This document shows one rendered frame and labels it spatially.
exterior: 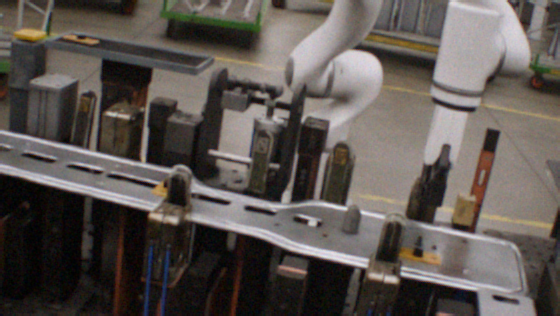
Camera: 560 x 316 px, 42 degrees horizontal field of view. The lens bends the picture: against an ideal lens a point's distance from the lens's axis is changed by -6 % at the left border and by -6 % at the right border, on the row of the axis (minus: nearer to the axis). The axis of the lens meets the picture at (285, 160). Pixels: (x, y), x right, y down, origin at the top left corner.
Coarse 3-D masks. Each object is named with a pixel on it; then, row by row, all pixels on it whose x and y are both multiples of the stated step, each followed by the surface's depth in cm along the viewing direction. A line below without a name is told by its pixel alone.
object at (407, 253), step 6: (408, 252) 132; (414, 252) 130; (420, 252) 130; (426, 252) 133; (408, 258) 130; (414, 258) 130; (420, 258) 130; (426, 258) 131; (438, 258) 131; (438, 264) 129
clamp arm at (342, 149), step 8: (336, 144) 150; (344, 144) 149; (336, 152) 149; (344, 152) 149; (336, 160) 149; (344, 160) 149; (336, 168) 150; (344, 168) 150; (328, 176) 150; (336, 176) 150; (344, 176) 150; (328, 184) 151; (336, 184) 151; (344, 184) 151; (328, 192) 151; (336, 192) 151; (328, 200) 151; (336, 200) 151
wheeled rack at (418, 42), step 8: (512, 0) 790; (376, 32) 801; (384, 32) 800; (392, 32) 802; (400, 32) 822; (368, 40) 793; (376, 40) 792; (384, 40) 791; (392, 40) 790; (400, 40) 790; (408, 40) 796; (416, 40) 800; (424, 40) 799; (432, 40) 822; (440, 40) 821; (408, 48) 792; (416, 48) 791; (424, 48) 790; (432, 48) 789; (488, 80) 805
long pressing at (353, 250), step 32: (0, 160) 140; (32, 160) 143; (64, 160) 146; (96, 160) 149; (128, 160) 151; (96, 192) 135; (128, 192) 137; (224, 192) 144; (224, 224) 132; (256, 224) 134; (288, 224) 136; (416, 224) 144; (320, 256) 127; (352, 256) 128; (448, 256) 133; (480, 256) 135; (512, 256) 137; (512, 288) 125
